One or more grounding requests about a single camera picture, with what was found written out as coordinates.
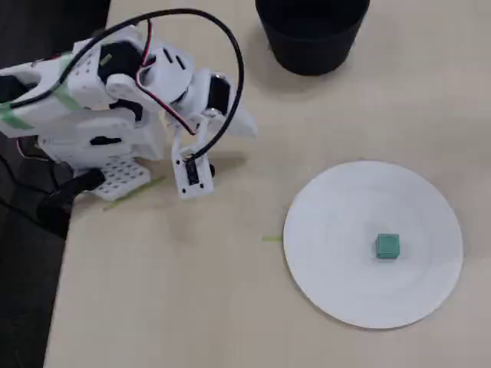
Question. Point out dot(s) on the green tape band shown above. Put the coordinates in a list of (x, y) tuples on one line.
[(15, 119), (69, 97)]

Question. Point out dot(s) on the black table clamp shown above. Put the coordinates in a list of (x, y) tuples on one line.
[(57, 199)]

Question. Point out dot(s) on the short green tape mark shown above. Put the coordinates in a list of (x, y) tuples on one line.
[(272, 238)]

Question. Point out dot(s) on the long green tape strip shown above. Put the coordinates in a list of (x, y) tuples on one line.
[(134, 194)]

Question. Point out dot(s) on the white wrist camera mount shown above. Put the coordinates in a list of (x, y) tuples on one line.
[(180, 184)]

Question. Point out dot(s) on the black round bin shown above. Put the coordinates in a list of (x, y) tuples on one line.
[(307, 50)]

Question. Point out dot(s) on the white paper plate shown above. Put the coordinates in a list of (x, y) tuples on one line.
[(345, 276)]

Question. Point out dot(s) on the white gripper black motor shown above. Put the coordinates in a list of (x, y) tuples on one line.
[(222, 93)]

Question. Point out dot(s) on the green cube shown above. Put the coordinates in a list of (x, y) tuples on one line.
[(387, 247)]

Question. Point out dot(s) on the white perforated base plate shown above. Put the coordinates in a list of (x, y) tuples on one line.
[(122, 178)]

